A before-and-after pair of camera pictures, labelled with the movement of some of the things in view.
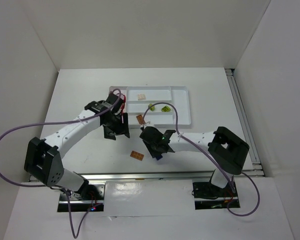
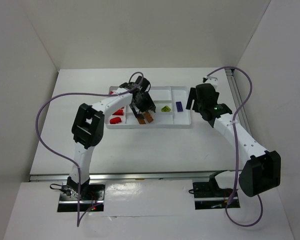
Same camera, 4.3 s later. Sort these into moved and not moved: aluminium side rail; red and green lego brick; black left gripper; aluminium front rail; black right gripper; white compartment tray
Moved: black right gripper; black left gripper
Not moved: aluminium side rail; white compartment tray; red and green lego brick; aluminium front rail
